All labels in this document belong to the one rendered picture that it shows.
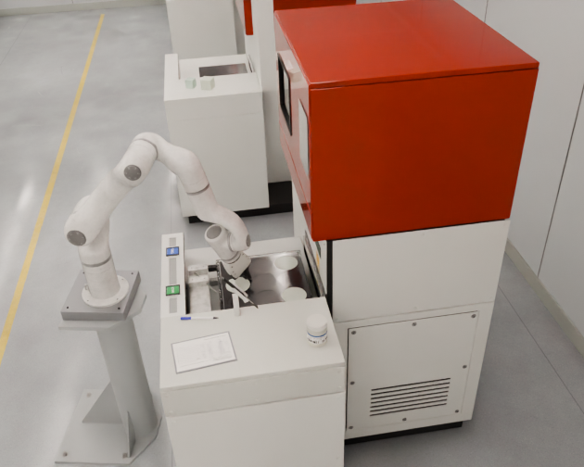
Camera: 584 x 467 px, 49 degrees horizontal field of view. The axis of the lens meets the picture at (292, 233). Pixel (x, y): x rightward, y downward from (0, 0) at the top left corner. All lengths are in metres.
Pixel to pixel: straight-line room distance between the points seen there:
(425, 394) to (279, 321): 0.93
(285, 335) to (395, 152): 0.75
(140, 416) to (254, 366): 1.11
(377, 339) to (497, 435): 0.92
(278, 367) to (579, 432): 1.74
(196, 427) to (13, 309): 2.19
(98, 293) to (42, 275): 1.81
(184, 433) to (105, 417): 1.07
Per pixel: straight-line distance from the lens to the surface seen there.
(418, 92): 2.08
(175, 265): 2.67
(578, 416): 3.51
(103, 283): 2.64
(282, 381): 2.19
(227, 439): 2.39
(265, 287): 2.58
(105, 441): 3.33
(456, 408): 3.13
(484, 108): 2.20
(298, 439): 2.45
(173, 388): 2.17
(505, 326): 3.85
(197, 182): 2.24
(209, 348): 2.26
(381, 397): 2.92
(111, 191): 2.34
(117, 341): 2.82
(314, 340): 2.21
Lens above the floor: 2.55
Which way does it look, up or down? 35 degrees down
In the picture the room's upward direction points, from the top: 2 degrees counter-clockwise
